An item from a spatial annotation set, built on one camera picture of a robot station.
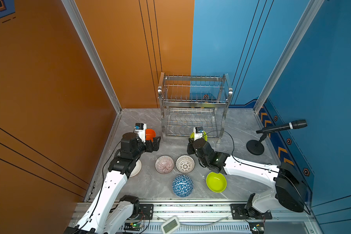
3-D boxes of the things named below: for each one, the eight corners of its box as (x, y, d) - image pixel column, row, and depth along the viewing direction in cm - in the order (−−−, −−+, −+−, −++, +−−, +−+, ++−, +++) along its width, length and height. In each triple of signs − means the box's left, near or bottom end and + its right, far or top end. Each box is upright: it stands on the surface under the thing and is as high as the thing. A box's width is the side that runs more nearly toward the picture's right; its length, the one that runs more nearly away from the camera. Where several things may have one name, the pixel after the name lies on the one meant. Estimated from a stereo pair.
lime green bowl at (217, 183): (207, 193, 81) (208, 190, 77) (205, 174, 87) (206, 171, 84) (226, 193, 81) (228, 190, 77) (223, 174, 87) (224, 171, 84)
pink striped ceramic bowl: (155, 174, 87) (153, 171, 84) (156, 158, 94) (155, 155, 90) (173, 174, 87) (173, 171, 84) (174, 158, 94) (174, 155, 90)
